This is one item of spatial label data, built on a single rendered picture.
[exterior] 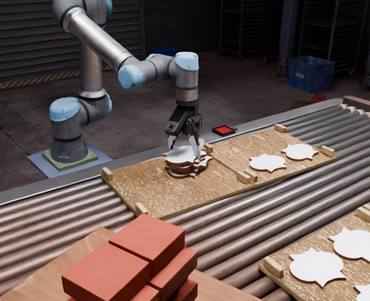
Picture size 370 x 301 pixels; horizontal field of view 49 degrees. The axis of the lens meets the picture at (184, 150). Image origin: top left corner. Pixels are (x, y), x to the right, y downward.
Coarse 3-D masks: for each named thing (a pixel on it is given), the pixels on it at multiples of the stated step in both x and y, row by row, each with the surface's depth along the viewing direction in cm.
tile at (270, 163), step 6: (258, 156) 155; (264, 156) 155; (270, 156) 155; (276, 156) 155; (252, 162) 151; (258, 162) 151; (264, 162) 151; (270, 162) 151; (276, 162) 151; (282, 162) 151; (252, 168) 148; (258, 168) 146; (264, 168) 146; (270, 168) 146; (276, 168) 147; (282, 168) 148
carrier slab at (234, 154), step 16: (272, 128) 184; (224, 144) 168; (240, 144) 168; (256, 144) 168; (272, 144) 168; (304, 144) 168; (224, 160) 155; (240, 160) 155; (288, 160) 155; (320, 160) 155; (336, 160) 158; (272, 176) 144; (288, 176) 146
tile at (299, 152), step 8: (288, 144) 166; (296, 144) 166; (280, 152) 161; (288, 152) 158; (296, 152) 159; (304, 152) 159; (312, 152) 159; (296, 160) 154; (304, 160) 155; (312, 160) 154
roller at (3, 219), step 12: (348, 108) 213; (312, 120) 198; (324, 120) 201; (288, 132) 188; (84, 192) 137; (96, 192) 138; (36, 204) 130; (48, 204) 130; (60, 204) 132; (0, 216) 124; (12, 216) 124; (24, 216) 126
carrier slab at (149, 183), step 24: (120, 168) 148; (144, 168) 148; (216, 168) 149; (120, 192) 133; (144, 192) 133; (168, 192) 133; (192, 192) 134; (216, 192) 134; (240, 192) 136; (168, 216) 122
